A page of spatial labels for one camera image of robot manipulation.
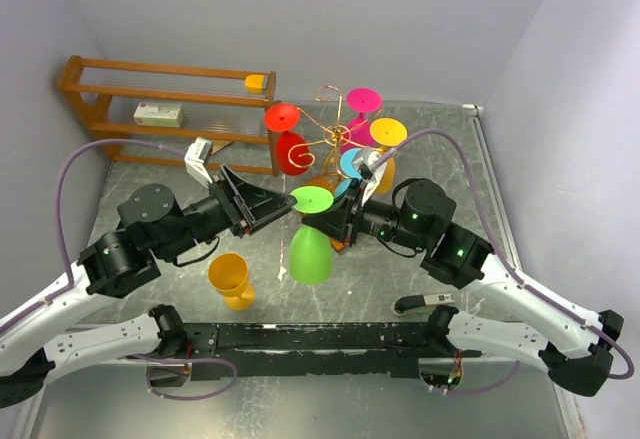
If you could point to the yellow block on shelf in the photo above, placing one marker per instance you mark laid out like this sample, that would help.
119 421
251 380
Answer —
256 83

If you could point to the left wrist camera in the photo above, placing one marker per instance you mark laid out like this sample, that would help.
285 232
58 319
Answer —
196 160

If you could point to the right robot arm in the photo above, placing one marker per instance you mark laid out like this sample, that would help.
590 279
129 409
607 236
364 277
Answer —
570 343

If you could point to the white box on shelf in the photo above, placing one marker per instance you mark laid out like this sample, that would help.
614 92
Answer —
158 114

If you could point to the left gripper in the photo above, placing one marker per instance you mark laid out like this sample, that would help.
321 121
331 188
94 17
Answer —
258 205

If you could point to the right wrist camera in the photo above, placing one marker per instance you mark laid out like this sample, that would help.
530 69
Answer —
365 162

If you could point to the orange wine glass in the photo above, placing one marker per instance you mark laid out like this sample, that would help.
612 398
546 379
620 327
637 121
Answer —
229 275
387 132

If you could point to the blue wine glass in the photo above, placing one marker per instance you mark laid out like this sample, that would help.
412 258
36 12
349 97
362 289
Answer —
349 170

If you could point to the gold wire glass rack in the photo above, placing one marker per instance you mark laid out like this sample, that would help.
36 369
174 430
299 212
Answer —
333 135

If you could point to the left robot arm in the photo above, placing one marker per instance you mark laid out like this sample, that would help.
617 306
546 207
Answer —
36 345

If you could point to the green wine glass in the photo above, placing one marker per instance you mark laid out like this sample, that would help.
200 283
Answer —
310 253

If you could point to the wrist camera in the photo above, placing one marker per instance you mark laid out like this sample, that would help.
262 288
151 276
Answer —
196 160
365 162

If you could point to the pink wine glass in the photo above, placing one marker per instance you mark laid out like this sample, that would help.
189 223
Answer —
364 101

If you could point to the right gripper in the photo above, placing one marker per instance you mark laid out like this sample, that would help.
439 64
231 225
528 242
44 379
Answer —
344 220

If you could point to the wooden shelf rack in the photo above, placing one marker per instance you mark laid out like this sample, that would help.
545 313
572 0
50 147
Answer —
105 93

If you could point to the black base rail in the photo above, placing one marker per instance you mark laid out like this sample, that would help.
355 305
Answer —
396 349

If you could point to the red wine glass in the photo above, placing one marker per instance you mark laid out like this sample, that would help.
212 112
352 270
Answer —
281 118

